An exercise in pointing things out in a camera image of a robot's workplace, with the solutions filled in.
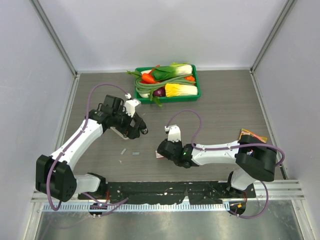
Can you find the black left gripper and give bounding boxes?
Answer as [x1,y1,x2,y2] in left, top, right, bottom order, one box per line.
[112,105,142,139]

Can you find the red white staple box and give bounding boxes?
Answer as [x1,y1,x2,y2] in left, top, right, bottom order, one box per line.
[155,151,164,159]

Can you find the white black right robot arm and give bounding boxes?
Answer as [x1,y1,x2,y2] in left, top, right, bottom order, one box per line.
[157,135,277,198]

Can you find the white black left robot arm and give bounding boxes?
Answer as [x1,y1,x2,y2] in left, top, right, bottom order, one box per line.
[35,95,148,202]

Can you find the green plastic tray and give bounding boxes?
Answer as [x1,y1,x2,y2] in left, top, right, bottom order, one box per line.
[127,63,202,106]

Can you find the green long beans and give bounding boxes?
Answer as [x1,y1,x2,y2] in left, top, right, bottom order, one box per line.
[134,75,196,96]

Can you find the purple red onion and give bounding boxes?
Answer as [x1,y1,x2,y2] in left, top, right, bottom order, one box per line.
[153,87,166,97]

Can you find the yellow white napa cabbage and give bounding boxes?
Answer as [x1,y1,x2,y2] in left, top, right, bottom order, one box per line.
[164,83,198,98]

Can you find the white green bok choy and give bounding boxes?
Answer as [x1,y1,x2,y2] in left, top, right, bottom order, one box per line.
[151,63,193,81]

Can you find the colourful candy packet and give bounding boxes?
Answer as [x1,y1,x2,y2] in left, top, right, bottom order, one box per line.
[239,128,268,143]

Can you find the small orange carrot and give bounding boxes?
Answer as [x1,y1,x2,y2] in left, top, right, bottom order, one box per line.
[184,75,196,82]

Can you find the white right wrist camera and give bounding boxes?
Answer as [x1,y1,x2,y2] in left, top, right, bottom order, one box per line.
[164,124,181,143]

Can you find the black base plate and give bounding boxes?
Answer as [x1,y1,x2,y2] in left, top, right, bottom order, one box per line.
[89,181,256,205]

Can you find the slotted cable duct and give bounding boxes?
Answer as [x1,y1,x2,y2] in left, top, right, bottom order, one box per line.
[59,201,230,212]

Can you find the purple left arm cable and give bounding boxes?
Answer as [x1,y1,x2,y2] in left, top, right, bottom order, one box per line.
[47,83,131,217]

